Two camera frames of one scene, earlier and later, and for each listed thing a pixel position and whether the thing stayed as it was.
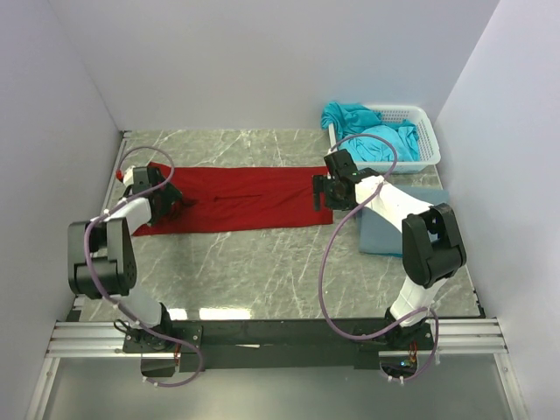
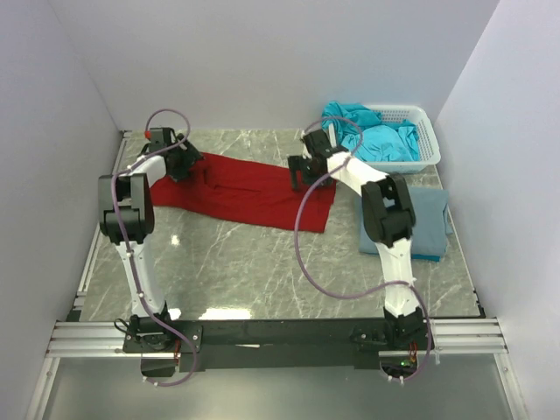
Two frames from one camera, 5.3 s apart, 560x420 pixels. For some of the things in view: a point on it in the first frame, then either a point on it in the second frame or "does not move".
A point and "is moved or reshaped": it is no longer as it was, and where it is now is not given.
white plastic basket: x=428 y=144 does not move
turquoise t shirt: x=344 y=120 does not move
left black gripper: x=169 y=194 to x=192 y=156
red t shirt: x=218 y=197 is moved or reshaped
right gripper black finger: x=320 y=185 to x=296 y=164
